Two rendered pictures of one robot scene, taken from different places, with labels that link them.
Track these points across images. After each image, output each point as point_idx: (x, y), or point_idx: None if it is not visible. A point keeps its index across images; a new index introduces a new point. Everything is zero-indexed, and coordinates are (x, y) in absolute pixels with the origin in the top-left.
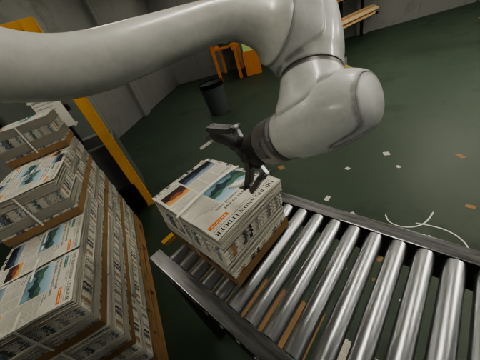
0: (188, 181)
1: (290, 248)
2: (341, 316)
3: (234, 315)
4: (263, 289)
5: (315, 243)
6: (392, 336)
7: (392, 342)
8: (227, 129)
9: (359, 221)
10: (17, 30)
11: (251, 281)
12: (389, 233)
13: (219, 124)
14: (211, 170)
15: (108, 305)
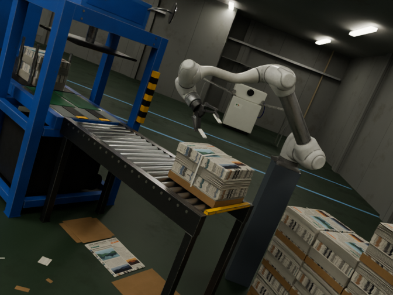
0: (233, 164)
1: None
2: (160, 157)
3: None
4: None
5: (155, 170)
6: (147, 152)
7: (148, 151)
8: (209, 104)
9: (129, 161)
10: (239, 73)
11: None
12: (121, 155)
13: (212, 106)
14: (220, 162)
15: (282, 243)
